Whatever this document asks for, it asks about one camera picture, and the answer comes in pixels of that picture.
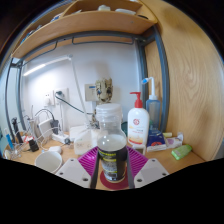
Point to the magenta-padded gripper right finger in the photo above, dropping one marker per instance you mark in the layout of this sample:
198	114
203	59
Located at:
151	172

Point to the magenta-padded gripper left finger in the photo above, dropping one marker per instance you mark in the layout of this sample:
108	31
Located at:
71	173

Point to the clear bottle with black label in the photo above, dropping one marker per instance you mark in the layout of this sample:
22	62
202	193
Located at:
111	146

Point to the white mug with blue print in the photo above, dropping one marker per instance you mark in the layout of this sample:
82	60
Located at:
48	161

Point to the small white square case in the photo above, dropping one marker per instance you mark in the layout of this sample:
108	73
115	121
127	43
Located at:
139	149

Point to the blue box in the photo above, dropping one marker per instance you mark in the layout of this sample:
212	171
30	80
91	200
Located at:
156	140

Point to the white power strip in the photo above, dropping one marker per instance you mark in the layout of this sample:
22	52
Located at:
60	138

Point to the white tube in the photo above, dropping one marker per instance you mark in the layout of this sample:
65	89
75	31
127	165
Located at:
174	141

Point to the white lotion bottle, red pump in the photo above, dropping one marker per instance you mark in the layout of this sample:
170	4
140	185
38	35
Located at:
138	128

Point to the black charger block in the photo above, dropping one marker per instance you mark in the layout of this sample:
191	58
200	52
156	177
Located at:
33	145

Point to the white power adapter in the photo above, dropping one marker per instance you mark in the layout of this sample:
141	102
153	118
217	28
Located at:
46	128

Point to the dark green jar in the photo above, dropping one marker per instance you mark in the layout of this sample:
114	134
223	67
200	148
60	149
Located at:
124	128

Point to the black slim bottle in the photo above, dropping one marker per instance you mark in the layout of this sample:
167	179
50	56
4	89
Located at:
16	130

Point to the blue tube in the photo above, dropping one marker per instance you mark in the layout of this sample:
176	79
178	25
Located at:
9	141

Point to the wooden tree figurine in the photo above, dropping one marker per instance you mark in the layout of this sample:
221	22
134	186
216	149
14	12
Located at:
104	90

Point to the white desk lamp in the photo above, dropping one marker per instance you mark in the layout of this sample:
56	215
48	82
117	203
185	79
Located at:
76	83

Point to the wooden shelf unit with items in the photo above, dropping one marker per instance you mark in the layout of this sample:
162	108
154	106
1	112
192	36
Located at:
83	23

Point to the white wall sockets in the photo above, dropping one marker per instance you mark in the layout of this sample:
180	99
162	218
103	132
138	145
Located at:
49	98

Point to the white wall card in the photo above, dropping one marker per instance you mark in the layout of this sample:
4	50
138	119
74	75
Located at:
90	92

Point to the grey metal shelf frame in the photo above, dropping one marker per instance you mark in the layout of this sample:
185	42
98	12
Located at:
142	66

